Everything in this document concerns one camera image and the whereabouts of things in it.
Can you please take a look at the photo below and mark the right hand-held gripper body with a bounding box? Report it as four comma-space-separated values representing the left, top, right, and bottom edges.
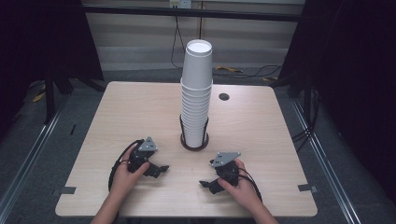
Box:
211, 151, 243, 188

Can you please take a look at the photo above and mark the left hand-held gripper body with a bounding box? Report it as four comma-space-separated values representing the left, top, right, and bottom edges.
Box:
127, 135, 159, 174

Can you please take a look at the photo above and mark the black wire cup holder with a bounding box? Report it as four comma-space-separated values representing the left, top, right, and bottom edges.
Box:
178, 113, 210, 152

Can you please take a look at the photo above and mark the stack of white paper cups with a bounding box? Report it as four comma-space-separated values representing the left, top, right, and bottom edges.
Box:
179, 77, 214, 148

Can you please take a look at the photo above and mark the person's right hand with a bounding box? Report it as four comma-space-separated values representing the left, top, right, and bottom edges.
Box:
217, 159, 262, 215

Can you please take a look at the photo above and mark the person's left hand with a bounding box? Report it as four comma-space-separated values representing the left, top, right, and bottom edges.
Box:
109, 160, 151, 202

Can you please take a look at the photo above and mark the yellow floor object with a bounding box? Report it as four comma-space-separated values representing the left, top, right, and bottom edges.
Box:
32, 91, 47, 104
215, 64, 244, 75

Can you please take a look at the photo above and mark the black metal stand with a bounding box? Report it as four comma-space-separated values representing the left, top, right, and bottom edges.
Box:
42, 62, 75, 126
303, 74, 314, 133

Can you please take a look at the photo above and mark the black horizontal metal bar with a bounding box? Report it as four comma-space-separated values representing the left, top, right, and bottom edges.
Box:
81, 4, 303, 23

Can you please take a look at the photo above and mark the black curtain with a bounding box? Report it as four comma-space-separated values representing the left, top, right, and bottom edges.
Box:
0, 0, 105, 139
278, 0, 396, 204

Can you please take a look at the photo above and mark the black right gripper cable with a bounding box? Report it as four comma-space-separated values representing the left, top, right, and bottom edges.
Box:
237, 167, 263, 203

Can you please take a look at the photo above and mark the metal floor rail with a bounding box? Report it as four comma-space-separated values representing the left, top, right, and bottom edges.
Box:
290, 98, 362, 224
0, 104, 63, 220

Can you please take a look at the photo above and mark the black floor cable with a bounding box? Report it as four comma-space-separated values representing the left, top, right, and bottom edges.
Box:
211, 63, 284, 79

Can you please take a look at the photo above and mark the black hanging cable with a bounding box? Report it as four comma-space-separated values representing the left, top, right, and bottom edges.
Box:
170, 15, 188, 69

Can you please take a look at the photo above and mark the thin black vertical cable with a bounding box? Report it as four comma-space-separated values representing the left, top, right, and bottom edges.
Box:
198, 1, 204, 40

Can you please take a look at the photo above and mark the white wall power outlet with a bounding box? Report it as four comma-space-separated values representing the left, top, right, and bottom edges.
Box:
169, 0, 192, 9

